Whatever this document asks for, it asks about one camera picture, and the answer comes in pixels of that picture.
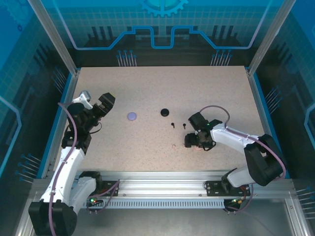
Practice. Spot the pink earbud charging case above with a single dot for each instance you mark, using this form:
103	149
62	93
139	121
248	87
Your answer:
197	148

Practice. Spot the purple earbud charging case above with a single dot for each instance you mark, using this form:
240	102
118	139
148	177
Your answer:
132	116

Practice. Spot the black earbud charging case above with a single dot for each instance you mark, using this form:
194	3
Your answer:
165	112

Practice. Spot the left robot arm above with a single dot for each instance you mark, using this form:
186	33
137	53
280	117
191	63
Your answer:
66	169

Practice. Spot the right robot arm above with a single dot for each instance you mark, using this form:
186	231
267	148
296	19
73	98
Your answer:
231	137

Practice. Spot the small connector with lights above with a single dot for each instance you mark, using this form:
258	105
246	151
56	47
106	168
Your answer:
237	201
93	200

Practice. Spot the steel sheet panel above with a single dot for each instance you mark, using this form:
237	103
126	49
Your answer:
160	223

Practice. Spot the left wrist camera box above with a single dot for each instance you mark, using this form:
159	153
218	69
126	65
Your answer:
85	96

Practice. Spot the blue edged aluminium side rail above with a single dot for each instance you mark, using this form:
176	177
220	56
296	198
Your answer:
70	91
258	103

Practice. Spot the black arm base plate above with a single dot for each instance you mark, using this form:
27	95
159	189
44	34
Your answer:
212	188
110	188

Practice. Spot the aluminium mounting rail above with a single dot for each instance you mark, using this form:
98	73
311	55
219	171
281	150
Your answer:
160	184

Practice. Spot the aluminium frame post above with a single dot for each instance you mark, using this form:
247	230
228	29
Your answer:
56	41
268	41

